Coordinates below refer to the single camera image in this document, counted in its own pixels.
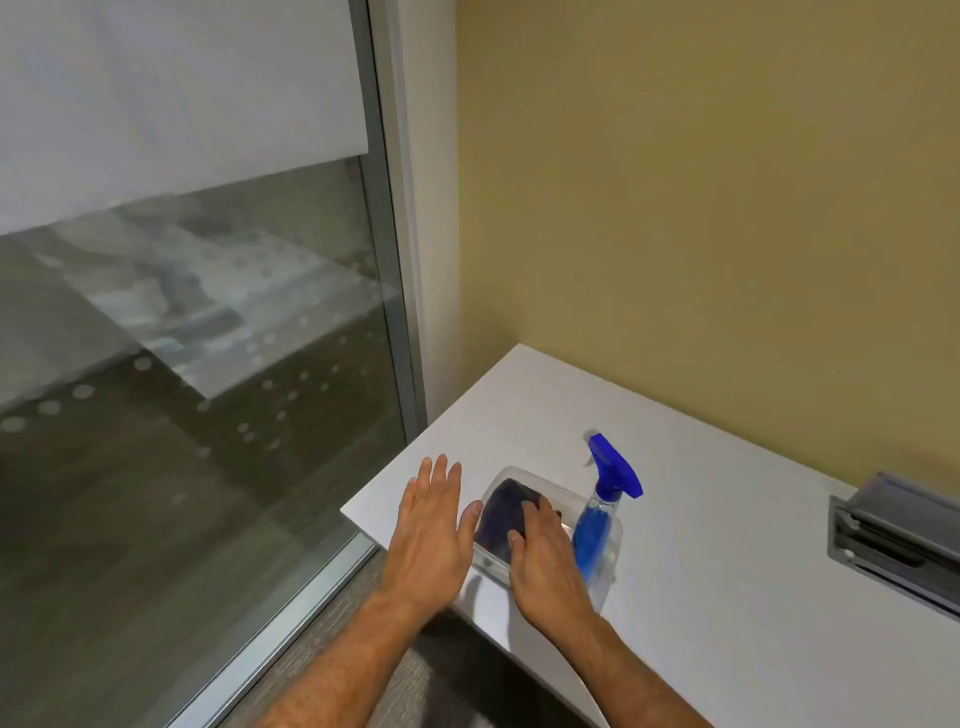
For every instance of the person's left hand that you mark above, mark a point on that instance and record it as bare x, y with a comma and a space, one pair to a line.
427, 540

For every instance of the person's right hand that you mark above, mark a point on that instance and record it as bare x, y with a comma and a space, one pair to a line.
547, 577

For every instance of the dark grey microfibre cloth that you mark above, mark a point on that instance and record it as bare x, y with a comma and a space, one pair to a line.
499, 517

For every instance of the blue spray bottle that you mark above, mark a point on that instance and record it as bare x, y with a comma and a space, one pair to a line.
611, 469

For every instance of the person's left forearm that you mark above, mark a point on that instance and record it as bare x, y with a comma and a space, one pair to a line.
352, 667

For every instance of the person's right forearm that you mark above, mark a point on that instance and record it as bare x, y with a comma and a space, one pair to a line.
630, 682

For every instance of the clear plastic container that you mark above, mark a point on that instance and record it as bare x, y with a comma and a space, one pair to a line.
491, 571

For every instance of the frosted dotted glass partition panel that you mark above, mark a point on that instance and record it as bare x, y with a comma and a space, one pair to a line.
187, 337

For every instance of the aluminium partition frame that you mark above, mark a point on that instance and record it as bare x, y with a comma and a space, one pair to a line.
397, 225

